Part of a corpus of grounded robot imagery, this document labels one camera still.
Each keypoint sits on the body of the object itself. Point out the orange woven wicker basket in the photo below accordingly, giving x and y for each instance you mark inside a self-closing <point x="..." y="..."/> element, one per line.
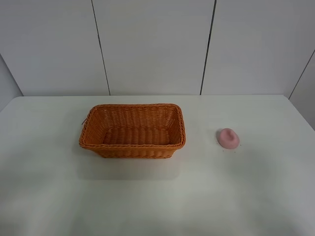
<point x="153" y="131"/>

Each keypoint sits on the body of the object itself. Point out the pink peach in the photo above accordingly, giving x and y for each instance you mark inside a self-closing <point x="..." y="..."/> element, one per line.
<point x="228" y="138"/>

